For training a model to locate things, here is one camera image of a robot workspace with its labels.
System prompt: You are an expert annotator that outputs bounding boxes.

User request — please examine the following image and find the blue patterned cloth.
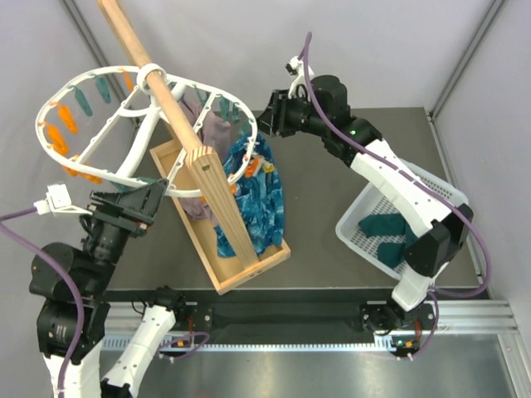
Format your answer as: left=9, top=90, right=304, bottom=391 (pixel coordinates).
left=214, top=134, right=285, bottom=258

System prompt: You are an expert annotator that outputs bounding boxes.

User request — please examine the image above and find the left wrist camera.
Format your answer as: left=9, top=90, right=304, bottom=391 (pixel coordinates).
left=33, top=183, right=92, bottom=216

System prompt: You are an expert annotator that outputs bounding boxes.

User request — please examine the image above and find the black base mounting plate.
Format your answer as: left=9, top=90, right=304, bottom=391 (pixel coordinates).
left=103, top=289, right=436, bottom=337

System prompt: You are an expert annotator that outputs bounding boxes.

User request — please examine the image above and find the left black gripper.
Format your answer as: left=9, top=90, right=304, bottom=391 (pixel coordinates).
left=85, top=176, right=169, bottom=293

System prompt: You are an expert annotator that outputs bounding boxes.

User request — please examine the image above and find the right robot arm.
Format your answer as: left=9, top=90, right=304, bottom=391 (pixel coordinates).
left=257, top=75, right=473, bottom=332

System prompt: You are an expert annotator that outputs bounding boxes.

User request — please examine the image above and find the dark teal sock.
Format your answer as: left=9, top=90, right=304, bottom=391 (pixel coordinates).
left=377, top=242, right=407, bottom=269
left=358, top=213, right=417, bottom=245

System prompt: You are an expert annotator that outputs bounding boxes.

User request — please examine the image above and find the purple cable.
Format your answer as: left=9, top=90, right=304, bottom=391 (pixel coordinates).
left=0, top=206, right=86, bottom=393
left=298, top=32, right=493, bottom=362

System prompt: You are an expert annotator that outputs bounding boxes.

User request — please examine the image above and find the white perforated plastic basket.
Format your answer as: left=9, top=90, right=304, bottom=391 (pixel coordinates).
left=335, top=158, right=469, bottom=280

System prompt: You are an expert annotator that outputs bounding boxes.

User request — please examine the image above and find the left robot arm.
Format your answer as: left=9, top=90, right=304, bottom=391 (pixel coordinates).
left=29, top=179, right=188, bottom=397

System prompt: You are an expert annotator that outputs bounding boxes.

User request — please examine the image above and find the wooden rod stand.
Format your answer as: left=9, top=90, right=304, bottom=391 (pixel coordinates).
left=98, top=1, right=291, bottom=294

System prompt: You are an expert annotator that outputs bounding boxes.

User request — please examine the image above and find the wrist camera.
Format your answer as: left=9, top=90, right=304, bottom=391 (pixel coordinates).
left=33, top=183, right=92, bottom=216
left=285, top=55, right=308, bottom=100

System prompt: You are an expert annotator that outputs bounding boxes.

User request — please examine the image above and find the lilac cloth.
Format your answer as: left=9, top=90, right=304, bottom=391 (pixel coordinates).
left=179, top=99, right=231, bottom=226

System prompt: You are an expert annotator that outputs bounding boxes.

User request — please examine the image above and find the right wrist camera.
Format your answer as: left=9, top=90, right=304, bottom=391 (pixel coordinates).
left=285, top=55, right=308, bottom=100

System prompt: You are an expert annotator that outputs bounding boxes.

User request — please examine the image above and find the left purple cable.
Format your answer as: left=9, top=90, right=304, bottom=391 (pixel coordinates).
left=0, top=206, right=86, bottom=393

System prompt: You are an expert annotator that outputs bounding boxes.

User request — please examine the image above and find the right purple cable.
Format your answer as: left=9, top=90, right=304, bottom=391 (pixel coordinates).
left=298, top=32, right=493, bottom=362

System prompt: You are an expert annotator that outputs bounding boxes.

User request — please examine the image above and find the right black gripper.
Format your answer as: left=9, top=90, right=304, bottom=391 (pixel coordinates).
left=251, top=89, right=329, bottom=139

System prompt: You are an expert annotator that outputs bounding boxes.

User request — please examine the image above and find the white round clip hanger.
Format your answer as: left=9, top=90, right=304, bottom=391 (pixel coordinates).
left=36, top=64, right=261, bottom=199

